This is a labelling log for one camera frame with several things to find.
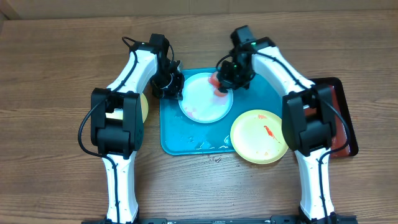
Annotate dark red lacquer tray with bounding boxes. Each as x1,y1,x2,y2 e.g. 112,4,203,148
306,77,359,159

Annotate light blue plate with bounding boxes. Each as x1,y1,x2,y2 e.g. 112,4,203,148
179,72,233,123

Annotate yellow plate with red stains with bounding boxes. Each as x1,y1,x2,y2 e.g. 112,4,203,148
105,93,149,122

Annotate yellow plate near right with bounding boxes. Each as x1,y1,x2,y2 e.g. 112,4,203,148
230,110,289,164

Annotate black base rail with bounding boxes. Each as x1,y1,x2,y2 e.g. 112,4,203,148
81,215,358,224

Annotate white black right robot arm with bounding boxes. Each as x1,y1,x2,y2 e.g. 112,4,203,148
217,37,338,223

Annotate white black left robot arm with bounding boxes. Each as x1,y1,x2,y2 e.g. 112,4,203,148
84,42,184,223

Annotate red cleaning sponge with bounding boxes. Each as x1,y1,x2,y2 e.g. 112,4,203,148
208,72,228,97

